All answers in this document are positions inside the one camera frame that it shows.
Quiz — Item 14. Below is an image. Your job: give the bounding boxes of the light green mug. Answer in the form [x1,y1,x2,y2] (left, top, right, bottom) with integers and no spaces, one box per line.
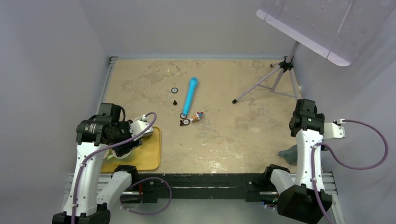
[105,149,135,162]

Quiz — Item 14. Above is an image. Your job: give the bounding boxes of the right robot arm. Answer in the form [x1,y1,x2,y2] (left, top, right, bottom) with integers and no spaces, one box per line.
[262,99,332,224]

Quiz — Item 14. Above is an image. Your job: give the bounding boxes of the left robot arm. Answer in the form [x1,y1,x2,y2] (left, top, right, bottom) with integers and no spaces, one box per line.
[52,103,142,224]

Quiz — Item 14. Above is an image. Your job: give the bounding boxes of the yellow tray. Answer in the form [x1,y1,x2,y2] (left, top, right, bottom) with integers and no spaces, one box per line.
[100,127,162,173]

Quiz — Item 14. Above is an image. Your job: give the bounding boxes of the dark poker chip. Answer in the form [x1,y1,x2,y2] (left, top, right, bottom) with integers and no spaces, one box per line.
[171,87,178,94]

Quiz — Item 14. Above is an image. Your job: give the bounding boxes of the small toy figurine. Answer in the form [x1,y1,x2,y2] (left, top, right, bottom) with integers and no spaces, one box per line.
[189,112,204,123]

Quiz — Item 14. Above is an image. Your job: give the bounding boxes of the blue toy microphone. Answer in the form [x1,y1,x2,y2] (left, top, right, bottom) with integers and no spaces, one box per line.
[182,77,198,116]

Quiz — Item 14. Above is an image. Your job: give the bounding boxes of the white tripod stand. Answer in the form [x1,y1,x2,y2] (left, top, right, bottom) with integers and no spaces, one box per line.
[232,41,301,104]

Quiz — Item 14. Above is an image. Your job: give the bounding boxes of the translucent light panel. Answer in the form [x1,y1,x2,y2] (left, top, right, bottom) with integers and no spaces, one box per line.
[256,0,396,67]

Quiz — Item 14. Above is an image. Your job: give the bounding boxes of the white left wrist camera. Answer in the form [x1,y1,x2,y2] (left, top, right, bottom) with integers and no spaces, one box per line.
[130,114,154,139]

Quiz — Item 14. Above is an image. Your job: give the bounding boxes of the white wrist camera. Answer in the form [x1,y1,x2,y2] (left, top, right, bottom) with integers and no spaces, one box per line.
[130,114,154,139]
[323,119,346,140]

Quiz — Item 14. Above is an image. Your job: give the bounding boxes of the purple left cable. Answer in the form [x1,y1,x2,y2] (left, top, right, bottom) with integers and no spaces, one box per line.
[70,112,172,224]

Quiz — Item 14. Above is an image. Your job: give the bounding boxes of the purple cable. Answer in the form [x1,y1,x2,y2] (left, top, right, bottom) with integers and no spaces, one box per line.
[70,112,172,224]
[311,119,389,224]

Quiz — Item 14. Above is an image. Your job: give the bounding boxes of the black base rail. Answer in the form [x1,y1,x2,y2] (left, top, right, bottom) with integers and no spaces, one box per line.
[122,173,278,203]

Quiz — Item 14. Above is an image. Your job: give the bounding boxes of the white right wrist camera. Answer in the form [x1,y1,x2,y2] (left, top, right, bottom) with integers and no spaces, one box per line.
[323,119,346,140]

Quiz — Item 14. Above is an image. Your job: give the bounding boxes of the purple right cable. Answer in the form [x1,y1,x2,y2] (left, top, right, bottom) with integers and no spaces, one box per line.
[311,119,389,224]

